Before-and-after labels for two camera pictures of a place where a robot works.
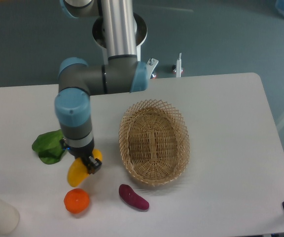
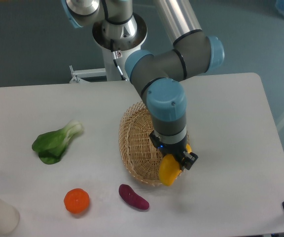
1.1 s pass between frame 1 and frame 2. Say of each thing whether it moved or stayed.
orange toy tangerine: stayed
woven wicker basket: stayed
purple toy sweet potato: stayed
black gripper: moved
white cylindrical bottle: stayed
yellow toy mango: moved
